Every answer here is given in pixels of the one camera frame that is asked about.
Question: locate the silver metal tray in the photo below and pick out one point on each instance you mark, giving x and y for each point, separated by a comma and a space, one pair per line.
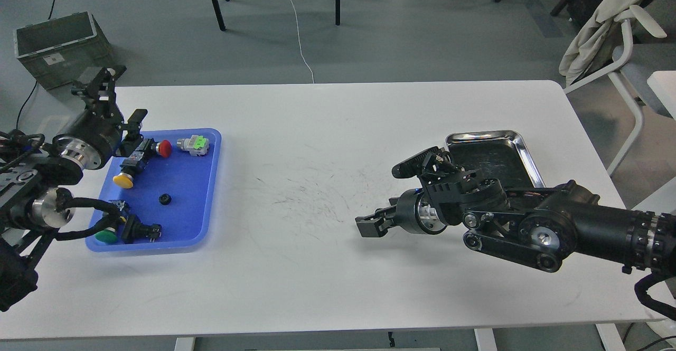
500, 154

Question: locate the white office chair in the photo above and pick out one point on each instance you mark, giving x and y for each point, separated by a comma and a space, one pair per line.
632, 65

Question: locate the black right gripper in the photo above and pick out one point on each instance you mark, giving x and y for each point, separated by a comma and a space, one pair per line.
411, 211

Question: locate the grey plastic crate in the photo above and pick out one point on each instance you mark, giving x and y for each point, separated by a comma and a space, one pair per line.
57, 51

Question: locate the blue plastic tray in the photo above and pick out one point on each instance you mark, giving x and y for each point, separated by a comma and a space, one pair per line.
190, 181

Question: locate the beige cloth on chair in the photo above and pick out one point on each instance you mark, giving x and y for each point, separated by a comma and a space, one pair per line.
586, 44

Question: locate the small black gear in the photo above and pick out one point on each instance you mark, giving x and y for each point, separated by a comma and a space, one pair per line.
165, 199

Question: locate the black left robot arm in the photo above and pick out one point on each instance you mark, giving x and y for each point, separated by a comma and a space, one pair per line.
37, 208

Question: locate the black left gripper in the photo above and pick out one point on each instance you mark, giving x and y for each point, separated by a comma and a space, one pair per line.
94, 136

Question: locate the red push button switch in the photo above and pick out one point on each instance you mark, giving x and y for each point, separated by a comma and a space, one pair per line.
149, 148

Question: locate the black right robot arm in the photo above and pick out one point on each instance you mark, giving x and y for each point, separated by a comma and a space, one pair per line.
537, 227

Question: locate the green push button switch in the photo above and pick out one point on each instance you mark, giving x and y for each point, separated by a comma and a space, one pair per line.
112, 233

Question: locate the yellow push button switch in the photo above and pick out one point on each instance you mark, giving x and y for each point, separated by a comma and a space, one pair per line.
129, 168

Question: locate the grey green connector module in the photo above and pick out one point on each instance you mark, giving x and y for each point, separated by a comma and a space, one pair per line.
195, 145

